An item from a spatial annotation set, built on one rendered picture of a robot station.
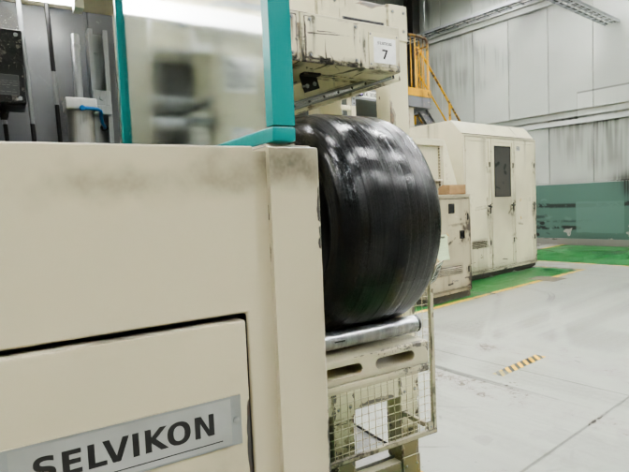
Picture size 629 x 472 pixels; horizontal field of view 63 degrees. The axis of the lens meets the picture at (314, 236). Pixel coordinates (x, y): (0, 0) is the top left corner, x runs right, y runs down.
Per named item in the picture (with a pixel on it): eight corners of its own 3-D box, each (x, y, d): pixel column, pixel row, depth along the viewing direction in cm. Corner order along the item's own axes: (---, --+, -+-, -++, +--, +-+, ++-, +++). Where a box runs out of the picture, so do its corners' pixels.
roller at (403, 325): (305, 359, 115) (304, 338, 115) (295, 354, 119) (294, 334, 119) (422, 332, 133) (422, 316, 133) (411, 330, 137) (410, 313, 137)
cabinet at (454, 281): (428, 307, 576) (424, 195, 568) (388, 302, 621) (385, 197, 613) (475, 295, 633) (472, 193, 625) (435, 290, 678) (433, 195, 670)
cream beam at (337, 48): (228, 52, 139) (226, -4, 138) (198, 74, 160) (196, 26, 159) (402, 73, 170) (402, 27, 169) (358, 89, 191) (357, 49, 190)
